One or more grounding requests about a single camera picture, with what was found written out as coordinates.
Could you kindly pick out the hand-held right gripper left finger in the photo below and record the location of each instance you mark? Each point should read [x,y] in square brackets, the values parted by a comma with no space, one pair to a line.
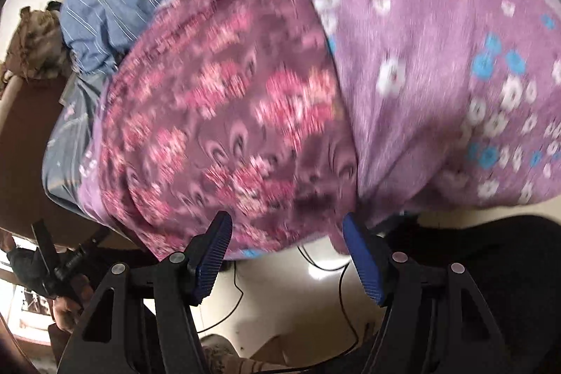
[214,260]

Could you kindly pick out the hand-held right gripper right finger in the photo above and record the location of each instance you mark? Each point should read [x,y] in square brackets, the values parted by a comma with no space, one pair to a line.
[363,264]

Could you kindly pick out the pink floral garment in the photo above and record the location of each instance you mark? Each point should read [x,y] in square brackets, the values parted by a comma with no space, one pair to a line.
[219,115]

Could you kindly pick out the person's left hand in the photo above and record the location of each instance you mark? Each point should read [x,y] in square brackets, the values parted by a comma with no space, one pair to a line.
[70,312]

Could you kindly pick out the grey star-patterned cloth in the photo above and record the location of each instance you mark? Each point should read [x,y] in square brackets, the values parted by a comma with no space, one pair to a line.
[65,154]

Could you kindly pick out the purple floral bedsheet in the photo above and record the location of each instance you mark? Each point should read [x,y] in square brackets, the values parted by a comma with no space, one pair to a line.
[416,49]

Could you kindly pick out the brown leaf-print cloth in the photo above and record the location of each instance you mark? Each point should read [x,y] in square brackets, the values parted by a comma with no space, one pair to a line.
[39,40]

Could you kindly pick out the brown wooden bed frame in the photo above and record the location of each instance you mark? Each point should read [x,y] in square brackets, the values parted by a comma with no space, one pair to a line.
[30,163]

